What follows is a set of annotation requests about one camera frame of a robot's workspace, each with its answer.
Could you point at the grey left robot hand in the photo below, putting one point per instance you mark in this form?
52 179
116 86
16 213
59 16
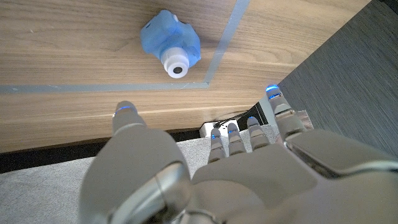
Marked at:
248 183

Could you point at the blue toy camera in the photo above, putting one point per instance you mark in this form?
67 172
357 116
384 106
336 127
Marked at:
168 37

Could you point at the white power strip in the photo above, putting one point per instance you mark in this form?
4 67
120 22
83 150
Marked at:
205 129

